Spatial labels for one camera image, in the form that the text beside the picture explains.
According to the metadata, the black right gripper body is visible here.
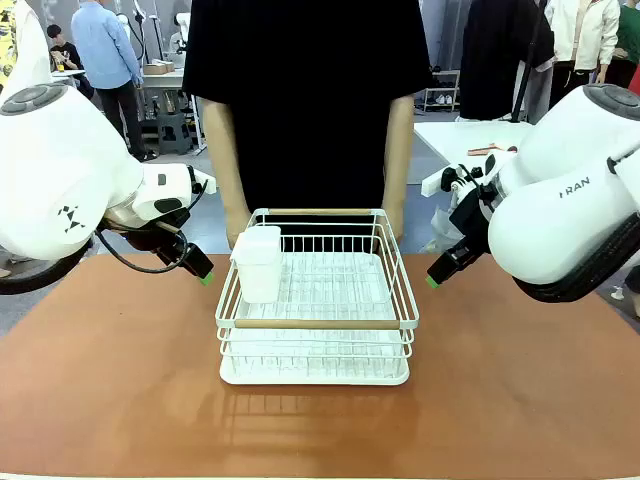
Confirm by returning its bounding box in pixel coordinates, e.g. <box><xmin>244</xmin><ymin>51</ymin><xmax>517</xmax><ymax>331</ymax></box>
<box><xmin>448</xmin><ymin>186</ymin><xmax>497</xmax><ymax>252</ymax></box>

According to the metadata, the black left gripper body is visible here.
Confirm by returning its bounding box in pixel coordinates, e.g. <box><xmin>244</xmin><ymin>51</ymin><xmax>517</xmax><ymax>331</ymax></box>
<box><xmin>102</xmin><ymin>208</ymin><xmax>192</xmax><ymax>267</ymax></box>

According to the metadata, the white wire dish rack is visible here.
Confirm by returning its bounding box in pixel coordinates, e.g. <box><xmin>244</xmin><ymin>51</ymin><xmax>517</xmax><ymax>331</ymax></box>
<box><xmin>214</xmin><ymin>207</ymin><xmax>420</xmax><ymax>386</ymax></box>

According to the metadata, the person's right forearm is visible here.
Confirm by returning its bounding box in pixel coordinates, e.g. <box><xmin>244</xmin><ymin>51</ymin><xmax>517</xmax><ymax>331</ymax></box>
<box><xmin>201</xmin><ymin>97</ymin><xmax>250</xmax><ymax>221</ymax></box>

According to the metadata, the person's left forearm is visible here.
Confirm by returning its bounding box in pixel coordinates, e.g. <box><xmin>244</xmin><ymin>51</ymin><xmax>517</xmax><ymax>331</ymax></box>
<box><xmin>381</xmin><ymin>93</ymin><xmax>416</xmax><ymax>206</ymax></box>

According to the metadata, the person's right hand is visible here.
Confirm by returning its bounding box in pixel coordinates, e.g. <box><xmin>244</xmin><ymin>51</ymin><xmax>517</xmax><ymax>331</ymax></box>
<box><xmin>224</xmin><ymin>214</ymin><xmax>252</xmax><ymax>250</ymax></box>

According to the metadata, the person's left hand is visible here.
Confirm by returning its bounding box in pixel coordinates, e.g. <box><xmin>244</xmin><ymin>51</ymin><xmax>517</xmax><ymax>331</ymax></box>
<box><xmin>380</xmin><ymin>202</ymin><xmax>406</xmax><ymax>247</ymax></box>

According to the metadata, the clear plastic bag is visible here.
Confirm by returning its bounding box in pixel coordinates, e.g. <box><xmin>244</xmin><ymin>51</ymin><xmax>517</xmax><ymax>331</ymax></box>
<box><xmin>429</xmin><ymin>203</ymin><xmax>465</xmax><ymax>255</ymax></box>

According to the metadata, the white side table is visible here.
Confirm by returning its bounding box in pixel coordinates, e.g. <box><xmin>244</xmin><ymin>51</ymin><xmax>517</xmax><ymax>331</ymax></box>
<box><xmin>413</xmin><ymin>120</ymin><xmax>534</xmax><ymax>182</ymax></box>

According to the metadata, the grey step stool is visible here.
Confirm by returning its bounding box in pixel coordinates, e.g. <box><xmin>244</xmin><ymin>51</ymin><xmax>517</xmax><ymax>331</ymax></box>
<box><xmin>155</xmin><ymin>111</ymin><xmax>194</xmax><ymax>157</ymax></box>

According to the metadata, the white shoe rack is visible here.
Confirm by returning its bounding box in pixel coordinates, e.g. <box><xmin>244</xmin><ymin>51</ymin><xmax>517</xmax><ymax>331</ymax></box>
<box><xmin>421</xmin><ymin>69</ymin><xmax>462</xmax><ymax>114</ymax></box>

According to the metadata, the background workbench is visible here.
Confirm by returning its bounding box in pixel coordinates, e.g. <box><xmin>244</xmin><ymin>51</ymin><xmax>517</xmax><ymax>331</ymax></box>
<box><xmin>138</xmin><ymin>68</ymin><xmax>207</xmax><ymax>152</ymax></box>

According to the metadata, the person in black coat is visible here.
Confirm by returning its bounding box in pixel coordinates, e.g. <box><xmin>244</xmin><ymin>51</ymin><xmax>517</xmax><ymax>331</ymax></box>
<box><xmin>458</xmin><ymin>0</ymin><xmax>557</xmax><ymax>124</ymax></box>

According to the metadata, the black stand pole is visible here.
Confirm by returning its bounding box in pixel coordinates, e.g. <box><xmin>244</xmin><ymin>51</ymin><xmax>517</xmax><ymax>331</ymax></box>
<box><xmin>509</xmin><ymin>0</ymin><xmax>550</xmax><ymax>124</ymax></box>

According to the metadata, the man in blue shirt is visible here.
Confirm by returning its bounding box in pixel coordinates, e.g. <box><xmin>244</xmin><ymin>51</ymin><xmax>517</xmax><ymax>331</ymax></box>
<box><xmin>70</xmin><ymin>0</ymin><xmax>159</xmax><ymax>164</ymax></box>

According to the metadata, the background white robot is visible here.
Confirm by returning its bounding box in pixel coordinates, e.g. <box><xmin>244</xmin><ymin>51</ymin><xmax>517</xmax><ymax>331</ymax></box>
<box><xmin>168</xmin><ymin>11</ymin><xmax>194</xmax><ymax>70</ymax></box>

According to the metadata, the seated person in black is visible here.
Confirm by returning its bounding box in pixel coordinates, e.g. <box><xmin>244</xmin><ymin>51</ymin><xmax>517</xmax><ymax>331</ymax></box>
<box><xmin>46</xmin><ymin>23</ymin><xmax>96</xmax><ymax>101</ymax></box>

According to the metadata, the person in black t-shirt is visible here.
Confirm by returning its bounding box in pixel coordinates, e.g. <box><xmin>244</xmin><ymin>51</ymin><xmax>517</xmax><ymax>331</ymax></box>
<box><xmin>181</xmin><ymin>0</ymin><xmax>434</xmax><ymax>254</ymax></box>

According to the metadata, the person in white jacket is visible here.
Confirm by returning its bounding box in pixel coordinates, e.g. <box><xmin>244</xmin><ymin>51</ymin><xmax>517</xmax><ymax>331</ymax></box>
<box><xmin>543</xmin><ymin>0</ymin><xmax>622</xmax><ymax>112</ymax></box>

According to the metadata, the person in green shirt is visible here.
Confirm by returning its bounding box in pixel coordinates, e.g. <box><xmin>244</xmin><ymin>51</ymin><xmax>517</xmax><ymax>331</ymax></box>
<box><xmin>601</xmin><ymin>0</ymin><xmax>640</xmax><ymax>92</ymax></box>

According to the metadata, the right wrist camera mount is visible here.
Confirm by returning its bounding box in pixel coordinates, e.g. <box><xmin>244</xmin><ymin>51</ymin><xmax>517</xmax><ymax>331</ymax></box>
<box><xmin>420</xmin><ymin>154</ymin><xmax>497</xmax><ymax>202</ymax></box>

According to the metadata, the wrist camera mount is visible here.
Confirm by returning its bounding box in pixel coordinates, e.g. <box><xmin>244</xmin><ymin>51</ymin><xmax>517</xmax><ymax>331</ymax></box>
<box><xmin>187</xmin><ymin>164</ymin><xmax>218</xmax><ymax>196</ymax></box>
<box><xmin>420</xmin><ymin>154</ymin><xmax>497</xmax><ymax>202</ymax></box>

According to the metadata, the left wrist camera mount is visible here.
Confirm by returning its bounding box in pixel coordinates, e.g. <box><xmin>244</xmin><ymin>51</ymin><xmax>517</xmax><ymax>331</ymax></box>
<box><xmin>187</xmin><ymin>164</ymin><xmax>218</xmax><ymax>196</ymax></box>

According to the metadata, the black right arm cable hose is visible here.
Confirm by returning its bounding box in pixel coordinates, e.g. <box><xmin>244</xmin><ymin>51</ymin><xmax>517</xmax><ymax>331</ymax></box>
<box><xmin>511</xmin><ymin>211</ymin><xmax>640</xmax><ymax>305</ymax></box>

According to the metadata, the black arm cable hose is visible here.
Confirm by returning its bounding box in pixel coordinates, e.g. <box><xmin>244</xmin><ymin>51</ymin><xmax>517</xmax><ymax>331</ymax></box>
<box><xmin>0</xmin><ymin>178</ymin><xmax>210</xmax><ymax>297</ymax></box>
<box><xmin>511</xmin><ymin>211</ymin><xmax>640</xmax><ymax>305</ymax></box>

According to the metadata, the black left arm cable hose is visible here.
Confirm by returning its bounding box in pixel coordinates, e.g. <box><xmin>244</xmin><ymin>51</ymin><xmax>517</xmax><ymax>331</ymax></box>
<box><xmin>0</xmin><ymin>178</ymin><xmax>210</xmax><ymax>297</ymax></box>

